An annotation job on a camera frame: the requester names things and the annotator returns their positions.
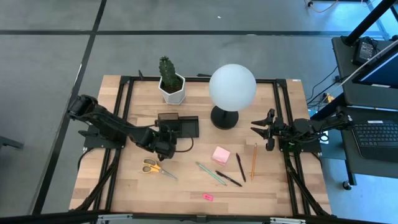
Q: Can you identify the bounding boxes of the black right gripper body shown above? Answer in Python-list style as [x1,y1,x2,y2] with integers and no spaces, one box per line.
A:
[269,115,297,144]

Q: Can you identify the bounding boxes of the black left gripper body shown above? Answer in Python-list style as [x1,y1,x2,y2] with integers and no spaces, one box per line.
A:
[145,126,172,154]

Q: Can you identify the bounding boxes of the yellow handled scissors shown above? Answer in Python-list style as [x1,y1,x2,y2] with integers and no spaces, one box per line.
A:
[141,158,178,181]

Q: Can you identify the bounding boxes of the orange pencil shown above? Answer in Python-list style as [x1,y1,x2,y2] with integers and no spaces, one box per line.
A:
[250,142,258,182]

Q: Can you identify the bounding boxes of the plain black pen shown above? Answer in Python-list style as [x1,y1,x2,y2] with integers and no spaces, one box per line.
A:
[235,152,247,183]

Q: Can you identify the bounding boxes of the pink sticky note pad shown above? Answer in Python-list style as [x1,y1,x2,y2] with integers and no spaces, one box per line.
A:
[211,146,231,166]

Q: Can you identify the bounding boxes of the black pen with white print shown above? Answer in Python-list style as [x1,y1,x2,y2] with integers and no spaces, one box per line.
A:
[215,170,243,188]

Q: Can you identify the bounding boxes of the black mesh desk organizer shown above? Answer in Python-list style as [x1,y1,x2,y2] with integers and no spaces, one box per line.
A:
[157,112,200,139]

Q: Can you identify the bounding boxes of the white plant pot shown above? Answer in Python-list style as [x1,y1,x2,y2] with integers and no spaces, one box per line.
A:
[157,72,187,105]

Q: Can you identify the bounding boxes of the white globe table lamp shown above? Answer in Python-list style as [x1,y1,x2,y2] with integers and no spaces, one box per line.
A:
[208,63,257,131]

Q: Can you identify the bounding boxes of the green cactus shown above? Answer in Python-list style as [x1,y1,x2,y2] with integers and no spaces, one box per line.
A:
[158,55,183,90]

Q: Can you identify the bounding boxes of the black crossbeam with silver brackets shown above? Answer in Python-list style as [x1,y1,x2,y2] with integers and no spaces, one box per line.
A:
[0,209,398,224]

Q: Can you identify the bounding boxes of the black desk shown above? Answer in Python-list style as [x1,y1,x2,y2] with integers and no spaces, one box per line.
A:
[310,36,398,188]

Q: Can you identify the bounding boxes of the black keyboard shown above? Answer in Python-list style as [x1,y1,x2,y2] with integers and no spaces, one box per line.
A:
[352,119,398,163]

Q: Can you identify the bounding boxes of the black power adapter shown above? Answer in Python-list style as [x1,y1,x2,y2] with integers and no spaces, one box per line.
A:
[351,37,379,67]

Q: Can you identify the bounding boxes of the black computer monitor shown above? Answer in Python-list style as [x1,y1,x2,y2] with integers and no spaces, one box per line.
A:
[351,39,398,90]

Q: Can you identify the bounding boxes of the black slanted pole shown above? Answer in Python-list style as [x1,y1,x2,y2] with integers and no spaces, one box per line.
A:
[341,0,397,47]

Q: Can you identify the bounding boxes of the grey chair leg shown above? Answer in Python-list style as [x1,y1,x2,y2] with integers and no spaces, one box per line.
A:
[0,135,24,151]

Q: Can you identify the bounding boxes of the black aluminium table frame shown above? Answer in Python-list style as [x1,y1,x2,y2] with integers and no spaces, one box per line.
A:
[69,75,332,219]

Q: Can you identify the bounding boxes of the orange floor cable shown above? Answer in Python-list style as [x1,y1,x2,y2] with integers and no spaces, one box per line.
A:
[305,0,340,14]

